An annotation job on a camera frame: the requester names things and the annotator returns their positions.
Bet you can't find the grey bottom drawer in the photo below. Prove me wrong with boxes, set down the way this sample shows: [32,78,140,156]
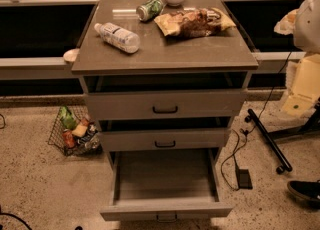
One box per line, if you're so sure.
[101,148,232,223]

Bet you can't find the grey drawer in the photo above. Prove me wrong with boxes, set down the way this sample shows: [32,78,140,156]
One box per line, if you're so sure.
[101,148,232,223]
[84,72,246,120]
[99,117,230,151]

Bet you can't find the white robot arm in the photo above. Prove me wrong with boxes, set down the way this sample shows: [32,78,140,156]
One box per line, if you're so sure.
[274,0,320,117]

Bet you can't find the grey drawer cabinet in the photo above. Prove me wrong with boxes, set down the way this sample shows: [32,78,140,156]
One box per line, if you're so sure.
[72,0,258,162]

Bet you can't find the grey top drawer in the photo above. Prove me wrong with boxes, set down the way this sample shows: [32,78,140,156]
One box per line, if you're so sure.
[84,72,246,120]

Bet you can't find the grey middle drawer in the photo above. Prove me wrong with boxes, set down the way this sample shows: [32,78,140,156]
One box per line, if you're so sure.
[99,117,230,151]

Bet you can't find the clear plastic water bottle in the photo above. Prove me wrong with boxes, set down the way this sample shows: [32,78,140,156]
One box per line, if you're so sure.
[94,23,140,54]

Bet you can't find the yellow sponge block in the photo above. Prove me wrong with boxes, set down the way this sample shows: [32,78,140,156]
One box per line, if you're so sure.
[72,124,87,137]

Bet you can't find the brown chip bag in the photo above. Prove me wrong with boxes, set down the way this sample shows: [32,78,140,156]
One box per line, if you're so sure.
[154,8,236,38]

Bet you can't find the green soda can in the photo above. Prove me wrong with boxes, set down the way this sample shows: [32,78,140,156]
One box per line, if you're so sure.
[136,0,164,22]

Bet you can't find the green snack bag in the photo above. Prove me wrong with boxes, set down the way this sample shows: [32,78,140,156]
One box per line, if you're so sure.
[58,106,77,130]

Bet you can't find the small round white disc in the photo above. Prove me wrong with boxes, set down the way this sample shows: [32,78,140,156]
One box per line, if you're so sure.
[63,48,79,63]

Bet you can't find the black foot pedal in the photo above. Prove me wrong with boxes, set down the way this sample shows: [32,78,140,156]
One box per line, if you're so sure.
[236,169,253,189]

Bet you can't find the black wheeled stand base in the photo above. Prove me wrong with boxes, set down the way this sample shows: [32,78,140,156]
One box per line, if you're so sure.
[245,101,320,174]

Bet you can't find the wire basket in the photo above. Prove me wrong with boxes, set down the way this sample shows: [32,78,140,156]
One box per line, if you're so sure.
[48,106,102,156]

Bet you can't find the black cable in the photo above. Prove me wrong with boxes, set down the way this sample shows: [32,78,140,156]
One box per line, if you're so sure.
[219,51,294,192]

